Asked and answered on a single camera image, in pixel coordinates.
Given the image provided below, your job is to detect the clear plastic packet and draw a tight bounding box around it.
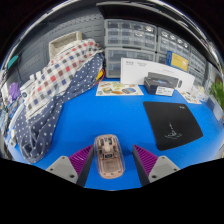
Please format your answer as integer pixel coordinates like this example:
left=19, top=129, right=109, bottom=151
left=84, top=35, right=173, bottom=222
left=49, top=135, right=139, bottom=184
left=189, top=84, right=209, bottom=103

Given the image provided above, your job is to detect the red blue checked cloth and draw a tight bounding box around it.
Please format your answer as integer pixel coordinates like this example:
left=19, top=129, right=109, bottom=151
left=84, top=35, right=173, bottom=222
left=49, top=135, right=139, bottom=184
left=24, top=38, right=104, bottom=119

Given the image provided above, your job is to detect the blue yellow box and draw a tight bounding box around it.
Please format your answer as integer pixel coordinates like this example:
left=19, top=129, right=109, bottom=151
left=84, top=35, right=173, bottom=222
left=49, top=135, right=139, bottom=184
left=165, top=50, right=190, bottom=73

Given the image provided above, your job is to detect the dark wall shelf unit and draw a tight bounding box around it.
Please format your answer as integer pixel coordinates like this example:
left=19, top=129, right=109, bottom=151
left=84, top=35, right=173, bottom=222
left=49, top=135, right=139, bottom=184
left=96, top=1, right=221, bottom=64

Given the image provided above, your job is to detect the white woven basket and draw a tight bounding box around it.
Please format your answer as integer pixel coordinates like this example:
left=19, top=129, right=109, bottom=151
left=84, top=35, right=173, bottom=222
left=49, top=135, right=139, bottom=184
left=48, top=30, right=83, bottom=61

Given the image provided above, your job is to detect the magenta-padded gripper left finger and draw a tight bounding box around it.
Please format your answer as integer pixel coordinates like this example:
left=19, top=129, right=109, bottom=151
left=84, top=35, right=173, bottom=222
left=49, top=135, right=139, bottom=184
left=45, top=144, right=96, bottom=188

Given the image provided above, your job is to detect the transparent pink computer mouse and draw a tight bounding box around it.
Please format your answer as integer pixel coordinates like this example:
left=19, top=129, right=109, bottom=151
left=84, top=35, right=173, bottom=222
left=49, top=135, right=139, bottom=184
left=93, top=133, right=126, bottom=180

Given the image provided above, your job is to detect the green potted plant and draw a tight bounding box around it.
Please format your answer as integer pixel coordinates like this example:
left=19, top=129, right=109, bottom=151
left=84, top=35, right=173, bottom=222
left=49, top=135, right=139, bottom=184
left=209, top=81, right=224, bottom=111

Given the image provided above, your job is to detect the navy polka dot cloth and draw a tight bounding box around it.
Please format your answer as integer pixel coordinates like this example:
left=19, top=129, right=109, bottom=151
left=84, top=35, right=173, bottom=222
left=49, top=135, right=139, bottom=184
left=14, top=53, right=105, bottom=164

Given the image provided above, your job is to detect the black mouse pad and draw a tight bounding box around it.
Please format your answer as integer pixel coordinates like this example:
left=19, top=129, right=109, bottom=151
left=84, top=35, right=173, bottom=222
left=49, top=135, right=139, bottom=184
left=143, top=101, right=204, bottom=152

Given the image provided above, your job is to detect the colourful sticker sheet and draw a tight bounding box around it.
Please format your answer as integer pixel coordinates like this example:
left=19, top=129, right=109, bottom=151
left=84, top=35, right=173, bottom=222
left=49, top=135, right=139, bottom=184
left=95, top=80, right=144, bottom=98
left=179, top=90, right=203, bottom=105

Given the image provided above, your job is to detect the small black box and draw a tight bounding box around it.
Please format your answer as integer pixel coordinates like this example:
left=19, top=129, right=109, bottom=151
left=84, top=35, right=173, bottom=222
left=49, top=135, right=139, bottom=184
left=143, top=72, right=180, bottom=98

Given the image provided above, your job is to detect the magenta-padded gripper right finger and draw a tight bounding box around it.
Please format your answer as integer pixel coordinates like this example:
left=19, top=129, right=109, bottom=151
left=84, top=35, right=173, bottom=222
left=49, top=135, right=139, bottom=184
left=131, top=144, right=181, bottom=187

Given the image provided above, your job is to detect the white keyboard box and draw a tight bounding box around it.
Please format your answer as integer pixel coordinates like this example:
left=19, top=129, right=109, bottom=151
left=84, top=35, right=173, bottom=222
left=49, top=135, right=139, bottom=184
left=119, top=57, right=196, bottom=94

